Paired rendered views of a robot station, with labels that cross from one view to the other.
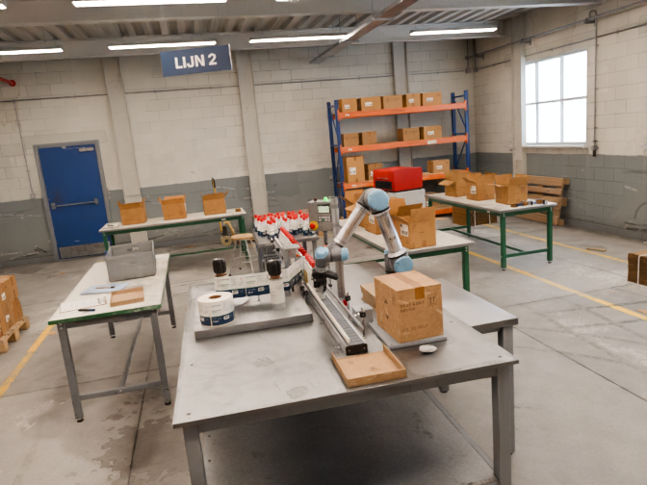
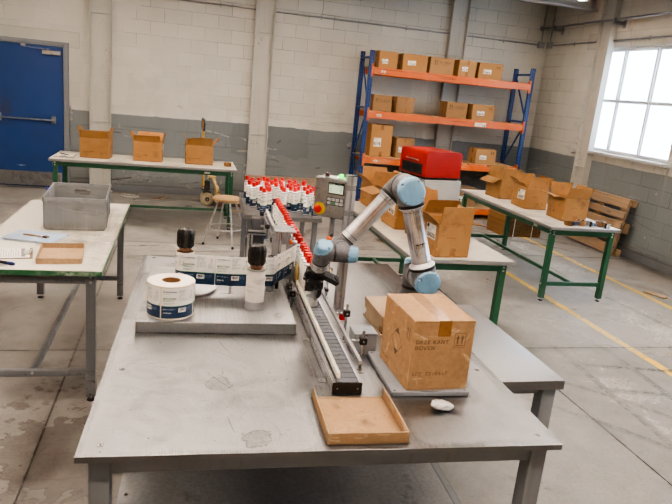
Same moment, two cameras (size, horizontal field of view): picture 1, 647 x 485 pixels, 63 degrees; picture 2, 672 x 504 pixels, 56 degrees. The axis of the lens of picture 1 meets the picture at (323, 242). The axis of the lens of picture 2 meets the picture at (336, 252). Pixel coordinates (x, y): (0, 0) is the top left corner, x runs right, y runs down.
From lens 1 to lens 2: 35 cm
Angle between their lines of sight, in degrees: 3
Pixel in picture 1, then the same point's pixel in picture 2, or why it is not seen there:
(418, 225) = (449, 228)
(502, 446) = not seen: outside the picture
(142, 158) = (119, 77)
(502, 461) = not seen: outside the picture
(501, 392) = (529, 482)
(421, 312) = (442, 354)
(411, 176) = (448, 162)
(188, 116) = (186, 36)
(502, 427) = not seen: outside the picture
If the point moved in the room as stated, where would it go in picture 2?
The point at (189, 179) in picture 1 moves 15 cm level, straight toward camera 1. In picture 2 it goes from (174, 114) to (174, 115)
